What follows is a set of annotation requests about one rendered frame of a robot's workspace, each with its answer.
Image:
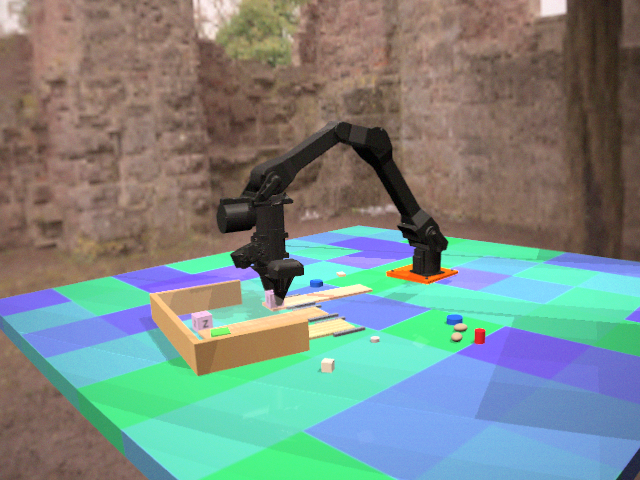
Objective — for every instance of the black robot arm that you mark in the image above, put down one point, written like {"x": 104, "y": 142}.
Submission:
{"x": 272, "y": 176}

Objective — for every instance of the red cylinder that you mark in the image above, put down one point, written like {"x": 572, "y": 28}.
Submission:
{"x": 479, "y": 336}

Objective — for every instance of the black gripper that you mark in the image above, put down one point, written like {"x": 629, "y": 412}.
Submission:
{"x": 275, "y": 272}

